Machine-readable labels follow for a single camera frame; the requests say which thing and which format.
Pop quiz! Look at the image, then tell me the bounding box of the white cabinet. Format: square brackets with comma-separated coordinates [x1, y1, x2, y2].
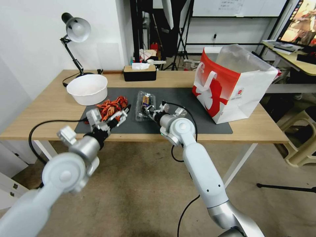
[0, 140, 31, 211]

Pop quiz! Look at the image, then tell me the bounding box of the red and white takeout bag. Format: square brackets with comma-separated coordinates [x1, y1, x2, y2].
[192, 44, 278, 125]

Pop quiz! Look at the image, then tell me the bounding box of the stack of papers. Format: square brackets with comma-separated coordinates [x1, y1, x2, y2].
[267, 40, 304, 55]

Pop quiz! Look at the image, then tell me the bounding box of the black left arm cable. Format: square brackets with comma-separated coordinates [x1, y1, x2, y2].
[28, 119, 87, 166]

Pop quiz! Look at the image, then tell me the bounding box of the computer monitor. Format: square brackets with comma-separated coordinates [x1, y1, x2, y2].
[276, 0, 316, 48]

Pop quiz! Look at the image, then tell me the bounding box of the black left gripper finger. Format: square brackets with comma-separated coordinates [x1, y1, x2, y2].
[110, 113, 128, 129]
[101, 104, 132, 123]

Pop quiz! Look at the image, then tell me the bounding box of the cardboard box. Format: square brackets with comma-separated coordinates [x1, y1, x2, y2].
[139, 49, 158, 63]

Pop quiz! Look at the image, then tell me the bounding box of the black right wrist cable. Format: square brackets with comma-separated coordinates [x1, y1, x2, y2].
[161, 100, 198, 163]

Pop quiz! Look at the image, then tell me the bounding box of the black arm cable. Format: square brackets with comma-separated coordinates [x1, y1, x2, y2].
[176, 194, 201, 237]
[28, 119, 87, 166]

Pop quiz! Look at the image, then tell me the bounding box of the beige plastic stool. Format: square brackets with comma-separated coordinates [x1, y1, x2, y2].
[276, 105, 316, 174]

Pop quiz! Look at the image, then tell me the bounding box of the black tissue box wooden lid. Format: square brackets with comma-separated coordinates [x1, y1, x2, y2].
[123, 65, 157, 82]

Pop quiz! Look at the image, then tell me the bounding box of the black stand leg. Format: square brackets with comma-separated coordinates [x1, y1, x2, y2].
[256, 182, 316, 194]

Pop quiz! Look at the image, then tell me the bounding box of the wooden table with white legs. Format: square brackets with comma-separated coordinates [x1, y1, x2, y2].
[0, 69, 290, 198]

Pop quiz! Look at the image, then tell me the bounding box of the white round bowl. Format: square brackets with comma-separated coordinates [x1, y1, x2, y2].
[66, 74, 109, 106]

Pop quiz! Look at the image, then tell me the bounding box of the black metal shelf frame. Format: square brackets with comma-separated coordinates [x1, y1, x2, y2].
[130, 0, 151, 65]

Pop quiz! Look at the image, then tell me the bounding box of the clear plastic takeout container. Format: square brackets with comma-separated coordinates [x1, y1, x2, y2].
[134, 91, 158, 123]

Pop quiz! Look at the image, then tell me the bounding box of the black and white desk lamp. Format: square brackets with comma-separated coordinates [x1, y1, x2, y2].
[60, 12, 103, 87]

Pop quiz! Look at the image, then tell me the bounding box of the dark grey desk mat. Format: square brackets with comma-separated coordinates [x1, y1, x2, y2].
[74, 87, 233, 135]

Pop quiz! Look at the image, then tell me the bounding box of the pile of orange crayfish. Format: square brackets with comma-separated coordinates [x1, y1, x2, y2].
[95, 95, 129, 122]

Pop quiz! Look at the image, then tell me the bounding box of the pale wood side desk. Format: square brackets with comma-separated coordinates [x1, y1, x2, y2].
[261, 40, 316, 94]

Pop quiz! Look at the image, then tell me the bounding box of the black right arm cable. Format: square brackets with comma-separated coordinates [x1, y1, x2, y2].
[176, 194, 201, 237]

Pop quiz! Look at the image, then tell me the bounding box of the black tripod light stand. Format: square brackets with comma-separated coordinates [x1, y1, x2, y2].
[162, 0, 196, 71]

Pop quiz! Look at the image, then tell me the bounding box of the white softbox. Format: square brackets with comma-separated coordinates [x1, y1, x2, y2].
[161, 0, 174, 31]

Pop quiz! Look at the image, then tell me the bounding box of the whiteboard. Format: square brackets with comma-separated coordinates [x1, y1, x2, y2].
[192, 0, 290, 18]

